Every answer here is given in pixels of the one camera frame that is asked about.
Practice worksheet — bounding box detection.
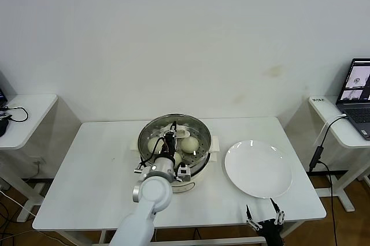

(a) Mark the open black laptop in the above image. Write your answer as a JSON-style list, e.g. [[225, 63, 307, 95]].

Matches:
[[0, 70, 17, 107]]

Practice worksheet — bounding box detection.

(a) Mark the black cable with adapter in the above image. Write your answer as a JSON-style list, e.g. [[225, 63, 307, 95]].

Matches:
[[308, 114, 346, 246]]

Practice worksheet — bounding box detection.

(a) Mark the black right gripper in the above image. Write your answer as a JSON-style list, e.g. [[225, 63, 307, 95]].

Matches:
[[245, 198, 286, 246]]

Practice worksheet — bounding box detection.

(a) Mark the white floor cable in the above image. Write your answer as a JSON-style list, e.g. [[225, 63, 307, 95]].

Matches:
[[0, 191, 38, 218]]

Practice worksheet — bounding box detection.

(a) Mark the open grey laptop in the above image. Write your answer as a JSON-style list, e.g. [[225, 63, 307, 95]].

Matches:
[[335, 58, 370, 141]]

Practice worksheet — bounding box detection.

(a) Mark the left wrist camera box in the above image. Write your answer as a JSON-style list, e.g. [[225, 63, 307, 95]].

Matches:
[[176, 164, 192, 182]]

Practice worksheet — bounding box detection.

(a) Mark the perforated steel steamer basket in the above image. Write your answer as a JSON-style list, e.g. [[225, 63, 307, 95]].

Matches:
[[136, 113, 212, 173]]

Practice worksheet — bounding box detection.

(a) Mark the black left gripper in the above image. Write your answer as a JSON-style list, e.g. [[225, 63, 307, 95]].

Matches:
[[162, 121, 177, 159]]

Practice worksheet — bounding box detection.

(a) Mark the white side table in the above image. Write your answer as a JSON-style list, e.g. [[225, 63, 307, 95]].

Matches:
[[0, 94, 58, 223], [306, 95, 370, 212]]

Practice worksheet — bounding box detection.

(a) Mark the round white plate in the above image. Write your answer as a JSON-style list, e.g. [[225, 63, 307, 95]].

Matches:
[[224, 140, 293, 199]]

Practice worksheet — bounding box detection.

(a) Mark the white wall power socket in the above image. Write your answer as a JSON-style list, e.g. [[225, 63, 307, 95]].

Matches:
[[31, 156, 47, 169]]

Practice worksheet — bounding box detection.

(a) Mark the white laptop cable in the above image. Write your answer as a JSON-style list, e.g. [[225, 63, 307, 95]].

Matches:
[[313, 113, 347, 146]]

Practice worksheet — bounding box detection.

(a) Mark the cream electric cooking pot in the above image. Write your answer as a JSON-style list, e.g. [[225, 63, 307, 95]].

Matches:
[[128, 135, 220, 196]]

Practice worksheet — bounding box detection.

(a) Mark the white table frame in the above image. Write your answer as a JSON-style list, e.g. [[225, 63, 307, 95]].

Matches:
[[98, 222, 306, 246]]

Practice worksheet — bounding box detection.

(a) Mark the thin black looped cable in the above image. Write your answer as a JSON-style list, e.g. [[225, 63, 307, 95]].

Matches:
[[0, 106, 29, 123]]

